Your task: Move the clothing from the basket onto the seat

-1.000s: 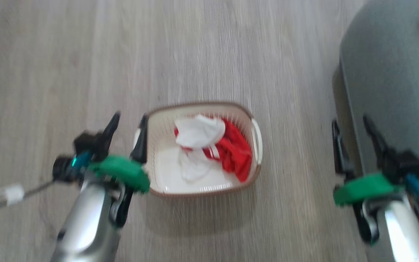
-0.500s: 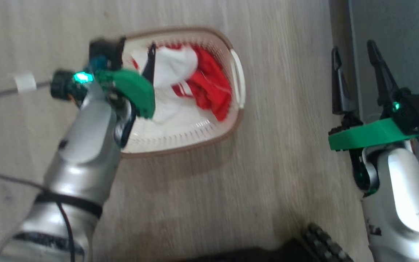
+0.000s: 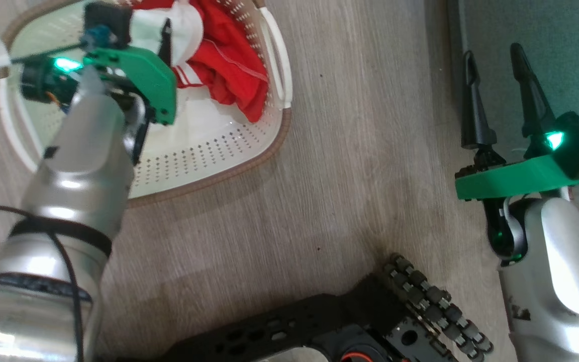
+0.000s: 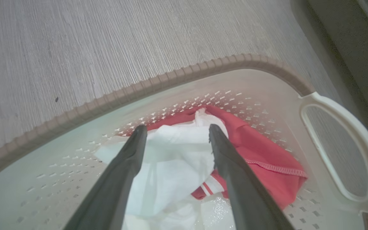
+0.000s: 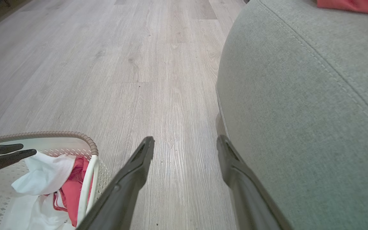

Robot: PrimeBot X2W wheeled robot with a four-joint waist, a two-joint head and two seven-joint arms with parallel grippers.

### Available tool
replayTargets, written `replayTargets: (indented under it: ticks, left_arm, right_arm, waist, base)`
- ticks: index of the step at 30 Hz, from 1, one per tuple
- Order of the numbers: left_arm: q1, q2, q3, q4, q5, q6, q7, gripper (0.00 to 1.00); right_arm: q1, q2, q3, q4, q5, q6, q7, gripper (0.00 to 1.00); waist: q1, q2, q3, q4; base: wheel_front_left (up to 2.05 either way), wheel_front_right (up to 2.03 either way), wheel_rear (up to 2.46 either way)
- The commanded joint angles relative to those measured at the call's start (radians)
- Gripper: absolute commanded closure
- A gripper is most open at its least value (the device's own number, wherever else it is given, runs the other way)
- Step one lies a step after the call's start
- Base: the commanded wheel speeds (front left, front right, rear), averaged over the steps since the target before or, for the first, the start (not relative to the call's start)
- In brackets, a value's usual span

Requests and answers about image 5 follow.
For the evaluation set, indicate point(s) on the red cloth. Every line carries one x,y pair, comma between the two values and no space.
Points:
356,5

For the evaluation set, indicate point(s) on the grey fabric sofa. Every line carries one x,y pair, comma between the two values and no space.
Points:
305,111

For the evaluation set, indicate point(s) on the red white-trimmed garment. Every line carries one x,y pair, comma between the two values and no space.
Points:
72,191

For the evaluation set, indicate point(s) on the white garment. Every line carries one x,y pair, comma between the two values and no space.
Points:
43,175

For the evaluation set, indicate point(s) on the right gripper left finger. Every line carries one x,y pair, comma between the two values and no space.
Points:
123,195

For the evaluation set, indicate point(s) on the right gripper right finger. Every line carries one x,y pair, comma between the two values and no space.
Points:
248,198

